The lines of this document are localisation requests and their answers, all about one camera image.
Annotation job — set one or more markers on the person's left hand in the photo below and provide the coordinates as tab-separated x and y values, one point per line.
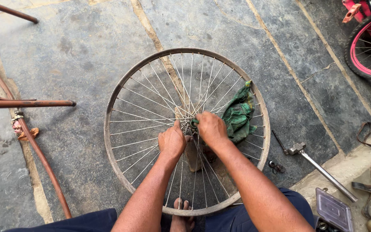
171	141

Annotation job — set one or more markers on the person's right hand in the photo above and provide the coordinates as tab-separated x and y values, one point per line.
213	129

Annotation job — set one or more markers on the person's right fingers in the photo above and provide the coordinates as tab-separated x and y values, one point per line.
199	120

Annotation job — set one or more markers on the green cloth rag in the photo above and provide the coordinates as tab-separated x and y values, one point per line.
238	116

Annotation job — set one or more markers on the rusty bicycle wheel rim with spokes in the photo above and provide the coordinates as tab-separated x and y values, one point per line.
130	183

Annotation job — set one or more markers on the wooden block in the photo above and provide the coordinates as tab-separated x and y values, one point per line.
193	158

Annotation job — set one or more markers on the thin black rod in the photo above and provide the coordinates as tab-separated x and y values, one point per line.
279	141

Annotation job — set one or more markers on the small metal nuts and washers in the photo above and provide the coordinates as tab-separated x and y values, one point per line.
275	167

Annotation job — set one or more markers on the person's bare foot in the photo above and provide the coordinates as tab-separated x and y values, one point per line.
181	219

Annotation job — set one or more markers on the person's dark blue trouser leg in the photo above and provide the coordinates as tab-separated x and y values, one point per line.
76	222
233	217

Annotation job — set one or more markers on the metal hammer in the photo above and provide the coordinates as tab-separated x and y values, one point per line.
320	170

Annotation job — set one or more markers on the clear plastic box lid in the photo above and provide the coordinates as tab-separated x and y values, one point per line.
333	209

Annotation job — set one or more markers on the box of small metal parts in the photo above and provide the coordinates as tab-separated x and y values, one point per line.
325	226

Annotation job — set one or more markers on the pink and orange rag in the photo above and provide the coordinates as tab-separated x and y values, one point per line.
27	133

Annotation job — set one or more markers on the pink bicycle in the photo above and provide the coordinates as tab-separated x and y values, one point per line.
356	42

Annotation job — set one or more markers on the rusty brown bicycle frame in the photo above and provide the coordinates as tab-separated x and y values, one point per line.
27	103

